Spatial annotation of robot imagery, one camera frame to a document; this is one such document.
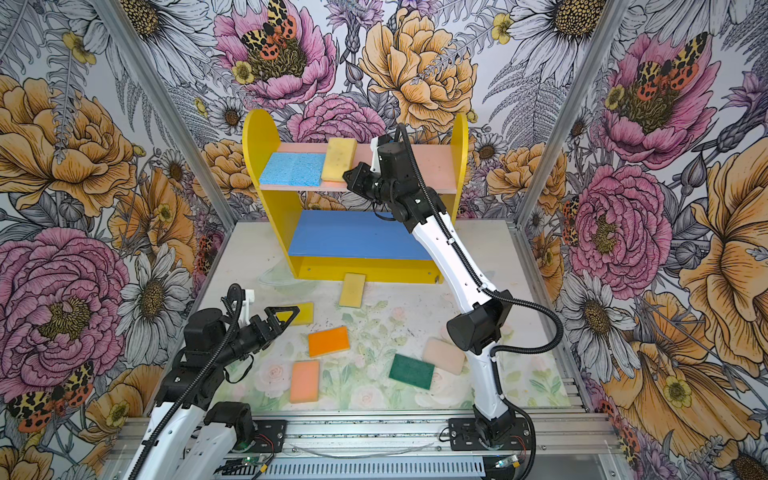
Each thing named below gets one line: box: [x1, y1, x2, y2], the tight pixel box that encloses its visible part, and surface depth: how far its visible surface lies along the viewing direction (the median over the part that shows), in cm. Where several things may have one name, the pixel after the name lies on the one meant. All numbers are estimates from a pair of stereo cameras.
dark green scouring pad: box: [389, 353, 436, 390], surface depth 85 cm
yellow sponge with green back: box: [339, 272, 366, 308], surface depth 102 cm
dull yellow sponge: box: [321, 138, 358, 182], surface depth 76 cm
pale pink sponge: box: [423, 339, 465, 375], surface depth 89 cm
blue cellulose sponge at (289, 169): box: [259, 152, 315, 187], surface depth 77 cm
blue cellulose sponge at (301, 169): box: [278, 152, 326, 187], surface depth 77 cm
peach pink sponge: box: [290, 360, 320, 404], surface depth 85 cm
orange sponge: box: [308, 326, 351, 358], surface depth 91 cm
